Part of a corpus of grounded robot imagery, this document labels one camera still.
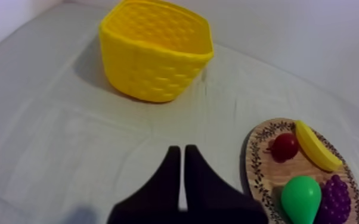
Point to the yellow toy banana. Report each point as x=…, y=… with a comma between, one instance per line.
x=315, y=147

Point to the yellow plastic basket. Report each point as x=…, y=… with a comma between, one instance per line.
x=154, y=53

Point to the purple toy grapes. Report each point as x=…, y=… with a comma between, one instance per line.
x=336, y=200

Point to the small red fruit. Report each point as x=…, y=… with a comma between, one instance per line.
x=284, y=146

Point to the green toy pear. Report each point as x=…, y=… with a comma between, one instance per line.
x=301, y=198

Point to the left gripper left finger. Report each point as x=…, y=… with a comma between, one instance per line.
x=157, y=197

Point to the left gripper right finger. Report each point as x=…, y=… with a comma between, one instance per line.
x=210, y=197

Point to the round wooden board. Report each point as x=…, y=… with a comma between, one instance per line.
x=268, y=175

